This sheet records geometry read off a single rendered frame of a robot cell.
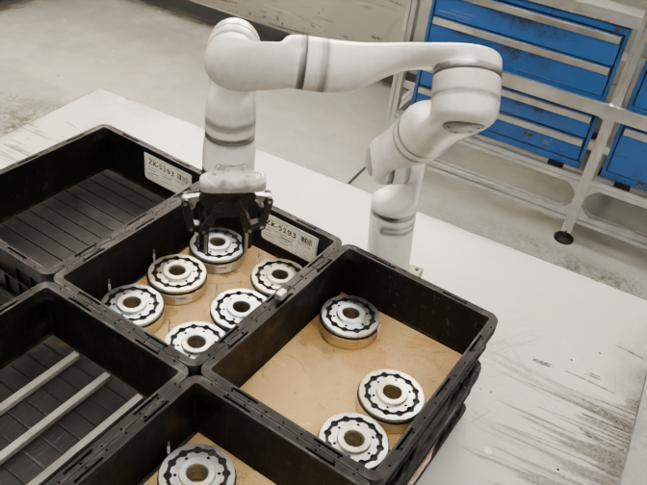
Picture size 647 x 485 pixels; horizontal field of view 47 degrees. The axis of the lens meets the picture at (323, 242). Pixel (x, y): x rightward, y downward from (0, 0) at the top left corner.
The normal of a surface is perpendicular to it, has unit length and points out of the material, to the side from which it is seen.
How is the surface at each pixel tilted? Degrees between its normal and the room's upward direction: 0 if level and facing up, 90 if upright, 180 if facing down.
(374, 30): 90
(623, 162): 90
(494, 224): 0
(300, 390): 0
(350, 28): 90
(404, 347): 0
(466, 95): 49
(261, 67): 88
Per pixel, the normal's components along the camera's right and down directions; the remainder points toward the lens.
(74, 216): 0.11, -0.79
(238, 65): 0.26, 0.52
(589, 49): -0.47, 0.49
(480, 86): 0.26, -0.09
